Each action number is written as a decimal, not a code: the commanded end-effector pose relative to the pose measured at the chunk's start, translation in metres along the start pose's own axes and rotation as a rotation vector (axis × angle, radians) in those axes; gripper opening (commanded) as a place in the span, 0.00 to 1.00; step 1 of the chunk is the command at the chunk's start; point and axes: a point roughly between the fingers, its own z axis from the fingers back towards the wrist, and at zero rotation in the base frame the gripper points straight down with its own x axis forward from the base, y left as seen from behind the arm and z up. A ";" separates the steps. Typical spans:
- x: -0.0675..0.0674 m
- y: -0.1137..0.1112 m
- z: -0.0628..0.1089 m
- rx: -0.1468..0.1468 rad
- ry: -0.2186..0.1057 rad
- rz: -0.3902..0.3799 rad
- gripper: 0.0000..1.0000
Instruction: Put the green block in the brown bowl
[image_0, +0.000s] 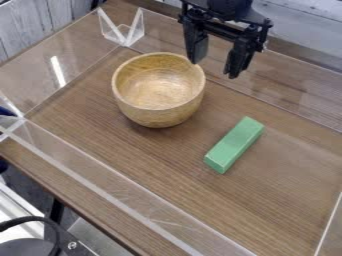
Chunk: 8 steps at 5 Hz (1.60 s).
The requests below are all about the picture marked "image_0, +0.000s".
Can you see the black table leg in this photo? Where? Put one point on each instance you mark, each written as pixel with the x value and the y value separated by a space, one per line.
pixel 56 211

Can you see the light wooden bowl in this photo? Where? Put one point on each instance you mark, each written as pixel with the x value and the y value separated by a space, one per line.
pixel 158 88

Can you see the clear acrylic tray wall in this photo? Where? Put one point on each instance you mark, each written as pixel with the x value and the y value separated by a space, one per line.
pixel 130 164

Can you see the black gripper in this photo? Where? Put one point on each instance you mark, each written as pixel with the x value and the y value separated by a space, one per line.
pixel 231 20

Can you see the clear acrylic corner bracket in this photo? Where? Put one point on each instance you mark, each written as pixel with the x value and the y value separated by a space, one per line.
pixel 122 34

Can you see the green rectangular block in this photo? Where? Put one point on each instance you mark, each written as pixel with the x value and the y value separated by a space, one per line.
pixel 233 145

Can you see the grey metal base plate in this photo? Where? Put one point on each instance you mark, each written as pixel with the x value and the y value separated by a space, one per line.
pixel 83 240

